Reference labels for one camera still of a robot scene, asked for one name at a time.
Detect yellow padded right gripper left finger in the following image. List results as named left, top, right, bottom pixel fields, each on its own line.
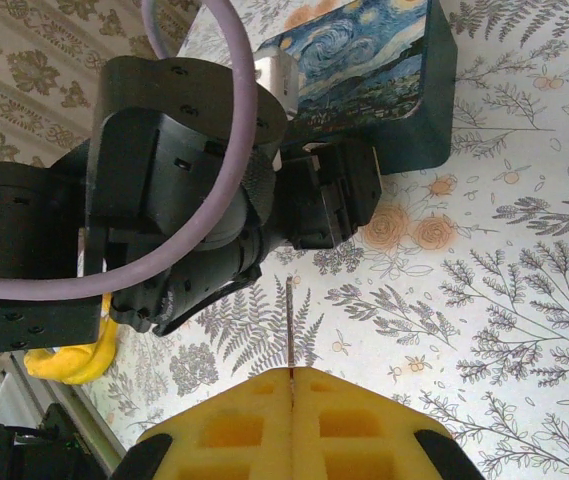
left=109, top=368, right=294, bottom=480

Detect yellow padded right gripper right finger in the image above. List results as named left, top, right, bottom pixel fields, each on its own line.
left=293, top=367, right=481, bottom=480

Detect starry night painted tin box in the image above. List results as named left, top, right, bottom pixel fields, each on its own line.
left=178, top=0, right=459, bottom=176

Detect white floral tablecloth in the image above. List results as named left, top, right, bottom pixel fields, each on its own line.
left=78, top=0, right=569, bottom=480

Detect yellow banana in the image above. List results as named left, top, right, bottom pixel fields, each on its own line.
left=22, top=293, right=116, bottom=386

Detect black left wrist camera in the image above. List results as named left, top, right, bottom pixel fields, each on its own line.
left=85, top=109, right=216, bottom=281

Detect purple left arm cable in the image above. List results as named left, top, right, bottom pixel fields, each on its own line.
left=0, top=0, right=258, bottom=302

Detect aluminium frame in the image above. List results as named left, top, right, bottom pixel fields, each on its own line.
left=0, top=349, right=126, bottom=480

